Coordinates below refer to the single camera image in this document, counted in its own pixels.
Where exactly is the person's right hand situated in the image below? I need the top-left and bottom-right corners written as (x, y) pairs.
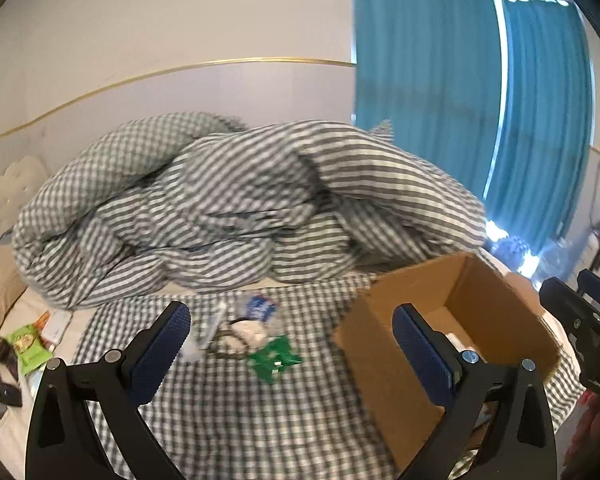
top-left (560, 390), bottom-right (600, 480)

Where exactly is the pack of water bottles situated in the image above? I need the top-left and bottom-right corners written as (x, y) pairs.
top-left (491, 235), bottom-right (530, 272)

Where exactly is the cream tufted headboard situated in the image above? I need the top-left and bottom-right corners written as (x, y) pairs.
top-left (0, 156), bottom-right (47, 241)

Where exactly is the green snack wrapper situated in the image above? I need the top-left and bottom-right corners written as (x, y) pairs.
top-left (248, 335), bottom-right (302, 385)

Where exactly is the white tube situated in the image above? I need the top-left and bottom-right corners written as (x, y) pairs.
top-left (180, 300), bottom-right (227, 364)

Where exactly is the white card packet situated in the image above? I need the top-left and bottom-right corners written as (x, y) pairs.
top-left (40, 310), bottom-right (73, 347)

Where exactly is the teal curtain right panel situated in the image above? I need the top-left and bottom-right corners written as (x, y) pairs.
top-left (486, 0), bottom-right (594, 252)

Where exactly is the green snack bag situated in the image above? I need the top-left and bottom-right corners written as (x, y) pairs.
top-left (5, 324), bottom-right (53, 375)

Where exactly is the gingham checked bed sheet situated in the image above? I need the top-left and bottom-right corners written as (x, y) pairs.
top-left (73, 273), bottom-right (584, 479)

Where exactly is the brown cardboard box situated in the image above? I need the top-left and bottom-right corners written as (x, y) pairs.
top-left (335, 254), bottom-right (558, 479)

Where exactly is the crumpled white tissue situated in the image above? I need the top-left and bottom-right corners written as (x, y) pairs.
top-left (226, 320), bottom-right (268, 356)

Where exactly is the teal curtain left panel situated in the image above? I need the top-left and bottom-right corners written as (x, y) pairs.
top-left (354, 0), bottom-right (502, 197)

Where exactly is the teal curtain panel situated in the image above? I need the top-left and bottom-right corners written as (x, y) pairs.
top-left (486, 0), bottom-right (594, 252)
top-left (354, 0), bottom-right (502, 197)

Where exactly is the gingham checked duvet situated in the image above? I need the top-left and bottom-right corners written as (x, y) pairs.
top-left (12, 112), bottom-right (486, 309)

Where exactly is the large water jug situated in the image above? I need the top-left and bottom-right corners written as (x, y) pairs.
top-left (533, 238), bottom-right (576, 283)

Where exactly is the floss pick plastic jar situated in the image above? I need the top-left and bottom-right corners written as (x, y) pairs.
top-left (234, 292), bottom-right (284, 334)

